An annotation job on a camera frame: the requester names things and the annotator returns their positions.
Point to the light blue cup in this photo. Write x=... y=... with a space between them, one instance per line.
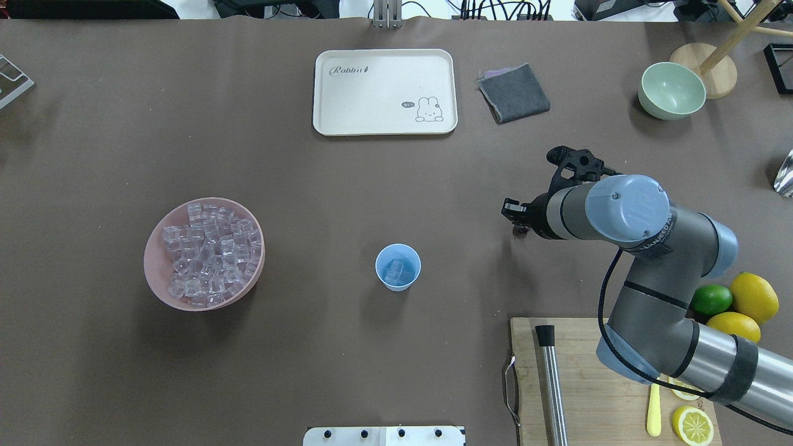
x=398 y=251

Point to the lemon half slice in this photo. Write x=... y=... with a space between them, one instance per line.
x=693 y=426
x=683 y=390

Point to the wooden cup tree stand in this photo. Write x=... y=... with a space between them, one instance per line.
x=713 y=65

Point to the wooden cutting board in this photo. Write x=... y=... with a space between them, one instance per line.
x=600 y=406

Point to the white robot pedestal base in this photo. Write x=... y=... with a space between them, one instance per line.
x=386 y=435

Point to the yellow plastic knife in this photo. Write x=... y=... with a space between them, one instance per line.
x=654 y=412

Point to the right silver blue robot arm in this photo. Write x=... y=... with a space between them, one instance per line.
x=648 y=333

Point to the dark cherries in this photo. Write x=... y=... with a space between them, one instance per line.
x=520 y=231

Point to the aluminium frame post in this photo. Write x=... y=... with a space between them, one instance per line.
x=387 y=14

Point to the white cup rack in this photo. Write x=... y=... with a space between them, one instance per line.
x=13 y=82

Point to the steel ice scoop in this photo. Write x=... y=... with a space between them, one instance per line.
x=783 y=179

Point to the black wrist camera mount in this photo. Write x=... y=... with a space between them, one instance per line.
x=575 y=167

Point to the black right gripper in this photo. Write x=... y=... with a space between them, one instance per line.
x=538 y=214

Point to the pink bowl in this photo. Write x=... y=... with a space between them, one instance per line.
x=157 y=261

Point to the steel muddler black tip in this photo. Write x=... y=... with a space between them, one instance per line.
x=554 y=395

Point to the grey folded cloth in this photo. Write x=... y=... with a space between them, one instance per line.
x=513 y=93

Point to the clear ice cubes pile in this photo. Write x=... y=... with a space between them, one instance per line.
x=213 y=255

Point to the mint green bowl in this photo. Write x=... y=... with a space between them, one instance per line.
x=670 y=91

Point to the yellow lemon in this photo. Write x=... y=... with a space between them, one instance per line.
x=733 y=323
x=754 y=297

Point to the cream rabbit tray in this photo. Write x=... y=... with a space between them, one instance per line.
x=377 y=92

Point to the green lime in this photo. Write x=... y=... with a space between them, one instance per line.
x=711 y=299

